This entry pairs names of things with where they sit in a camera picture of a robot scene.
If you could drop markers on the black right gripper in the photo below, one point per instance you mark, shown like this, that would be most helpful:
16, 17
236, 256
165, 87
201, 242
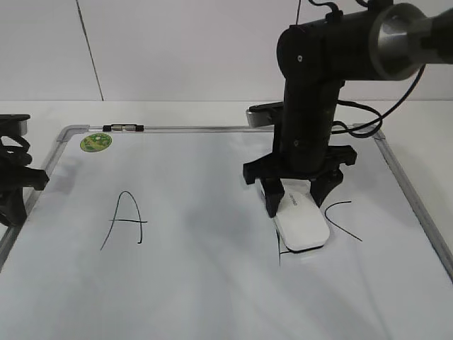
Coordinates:
271, 168

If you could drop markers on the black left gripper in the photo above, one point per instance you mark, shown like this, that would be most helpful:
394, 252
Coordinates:
15, 176

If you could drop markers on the white board eraser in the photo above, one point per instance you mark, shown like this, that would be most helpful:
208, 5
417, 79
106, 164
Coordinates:
299, 221

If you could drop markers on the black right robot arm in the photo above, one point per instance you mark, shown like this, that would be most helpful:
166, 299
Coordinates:
384, 42

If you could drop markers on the round green magnet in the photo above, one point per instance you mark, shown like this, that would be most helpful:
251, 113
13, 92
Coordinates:
96, 142

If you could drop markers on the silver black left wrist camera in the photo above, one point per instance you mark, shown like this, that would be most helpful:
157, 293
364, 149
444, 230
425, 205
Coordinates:
14, 124

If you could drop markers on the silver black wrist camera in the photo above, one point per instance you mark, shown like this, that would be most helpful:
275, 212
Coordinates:
14, 124
263, 115

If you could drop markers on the white board with grey frame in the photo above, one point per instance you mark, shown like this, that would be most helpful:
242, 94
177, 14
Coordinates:
159, 237

